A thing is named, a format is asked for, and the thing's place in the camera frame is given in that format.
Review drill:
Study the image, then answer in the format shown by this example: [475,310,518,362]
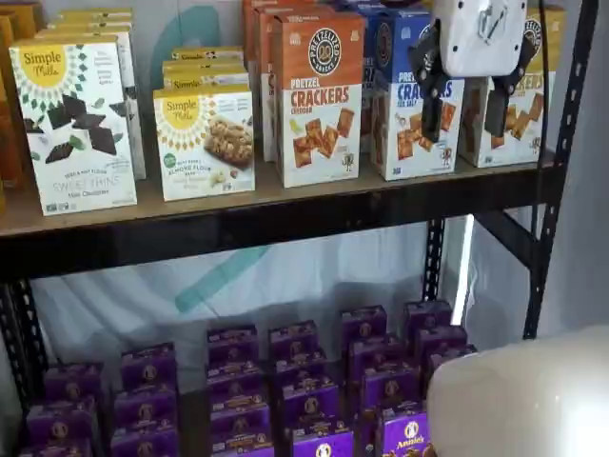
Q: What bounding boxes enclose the Simple Mills sweet thins box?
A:
[8,33,140,218]
[57,6,135,23]
[46,17,137,35]
[32,25,148,181]

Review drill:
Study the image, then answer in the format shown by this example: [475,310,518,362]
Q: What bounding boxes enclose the plain orange snack box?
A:
[0,0,48,44]

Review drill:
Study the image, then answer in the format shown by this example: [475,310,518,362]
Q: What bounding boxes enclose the wooden shelf board with purple boxes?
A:
[0,304,432,457]

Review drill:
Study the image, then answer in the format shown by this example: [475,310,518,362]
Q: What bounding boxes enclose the purple Annie's snack box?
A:
[403,298,454,340]
[348,334,406,378]
[207,392,268,427]
[17,438,92,457]
[374,405,435,457]
[279,377,340,430]
[206,362,264,401]
[272,353,328,383]
[210,444,276,457]
[209,418,273,451]
[120,343,178,390]
[109,425,181,457]
[206,325,259,367]
[25,402,97,445]
[267,320,320,359]
[426,344,478,383]
[413,326,469,364]
[360,367,421,411]
[44,362,105,407]
[339,306,388,345]
[291,429,357,457]
[112,386,179,429]

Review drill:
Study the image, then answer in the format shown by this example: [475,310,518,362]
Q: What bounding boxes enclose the blue pretzel crackers box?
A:
[332,0,384,13]
[369,8,466,183]
[359,0,432,155]

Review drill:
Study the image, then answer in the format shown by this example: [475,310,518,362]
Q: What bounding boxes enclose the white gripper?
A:
[409,0,538,144]

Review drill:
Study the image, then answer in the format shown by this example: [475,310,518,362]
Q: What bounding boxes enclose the white backdrop sheet teal print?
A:
[28,0,539,375]

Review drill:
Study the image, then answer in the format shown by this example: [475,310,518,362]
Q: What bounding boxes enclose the orange cheddar pretzel crackers box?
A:
[271,10,367,189]
[258,3,334,164]
[241,0,329,144]

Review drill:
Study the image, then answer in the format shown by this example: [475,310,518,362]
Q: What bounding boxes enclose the wooden shelf board with cracker boxes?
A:
[0,148,557,238]

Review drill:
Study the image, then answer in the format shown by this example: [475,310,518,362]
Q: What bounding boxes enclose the yellow white pretzel crackers box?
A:
[458,5,568,169]

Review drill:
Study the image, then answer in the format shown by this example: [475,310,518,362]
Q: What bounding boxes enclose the Simple Mills almond bars box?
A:
[162,58,251,92]
[170,45,246,63]
[152,84,257,203]

